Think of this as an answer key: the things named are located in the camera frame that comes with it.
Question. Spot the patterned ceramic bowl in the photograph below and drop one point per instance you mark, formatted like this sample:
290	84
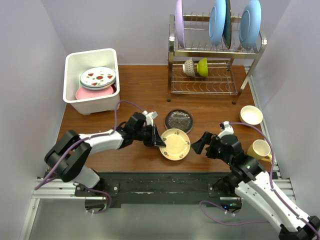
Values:
188	67

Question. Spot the green bowl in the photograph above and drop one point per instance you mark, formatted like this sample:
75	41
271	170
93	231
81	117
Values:
202	68

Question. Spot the cream floral small plate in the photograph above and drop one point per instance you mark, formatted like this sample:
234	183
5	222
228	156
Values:
177	144

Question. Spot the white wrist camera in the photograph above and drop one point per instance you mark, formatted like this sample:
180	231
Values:
225	129
150	116

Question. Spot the white plastic bin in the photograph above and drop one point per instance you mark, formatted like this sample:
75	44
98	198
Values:
77	63

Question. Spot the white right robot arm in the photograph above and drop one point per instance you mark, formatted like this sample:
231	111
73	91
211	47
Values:
249	180

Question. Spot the red rimmed cream plate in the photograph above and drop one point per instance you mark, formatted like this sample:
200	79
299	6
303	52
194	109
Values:
114	88

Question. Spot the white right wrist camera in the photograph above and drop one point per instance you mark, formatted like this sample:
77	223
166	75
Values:
225	129

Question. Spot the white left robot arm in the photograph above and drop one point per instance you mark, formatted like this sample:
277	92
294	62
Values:
68	156

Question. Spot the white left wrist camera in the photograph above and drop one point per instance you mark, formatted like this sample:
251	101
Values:
150	116

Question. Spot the white watermelon pattern plate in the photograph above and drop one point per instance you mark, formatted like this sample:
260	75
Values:
98	76

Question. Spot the aluminium rail frame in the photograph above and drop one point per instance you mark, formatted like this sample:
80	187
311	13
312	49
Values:
59	190

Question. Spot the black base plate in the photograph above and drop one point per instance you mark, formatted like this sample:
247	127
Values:
168	188

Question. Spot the metal dish rack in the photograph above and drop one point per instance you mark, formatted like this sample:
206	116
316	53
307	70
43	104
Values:
229	68

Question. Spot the dark teal plate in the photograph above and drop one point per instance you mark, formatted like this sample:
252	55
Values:
227	31

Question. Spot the light blue plate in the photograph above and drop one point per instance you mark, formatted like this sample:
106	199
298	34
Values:
217	22
250	24

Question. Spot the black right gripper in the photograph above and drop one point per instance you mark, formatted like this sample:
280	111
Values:
207	138

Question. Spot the cream bowl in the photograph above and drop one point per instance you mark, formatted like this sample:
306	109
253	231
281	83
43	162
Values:
250	114

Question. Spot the light blue plate right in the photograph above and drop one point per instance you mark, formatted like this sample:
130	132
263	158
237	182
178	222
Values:
250	24

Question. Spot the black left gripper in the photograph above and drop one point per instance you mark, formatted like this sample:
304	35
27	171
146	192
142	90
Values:
155	139

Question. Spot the pink plate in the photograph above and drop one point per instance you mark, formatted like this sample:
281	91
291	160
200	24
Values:
83	93

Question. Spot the lilac plate in rack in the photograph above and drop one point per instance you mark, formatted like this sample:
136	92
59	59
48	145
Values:
179	23

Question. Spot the blue and cream plate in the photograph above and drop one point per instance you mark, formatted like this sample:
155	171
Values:
97	87

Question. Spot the black glossy plate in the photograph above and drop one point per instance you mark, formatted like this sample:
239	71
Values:
179	119

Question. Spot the light blue plate left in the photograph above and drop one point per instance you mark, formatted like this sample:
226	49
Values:
217	22

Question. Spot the yellow mug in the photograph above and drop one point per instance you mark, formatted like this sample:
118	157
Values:
259	149

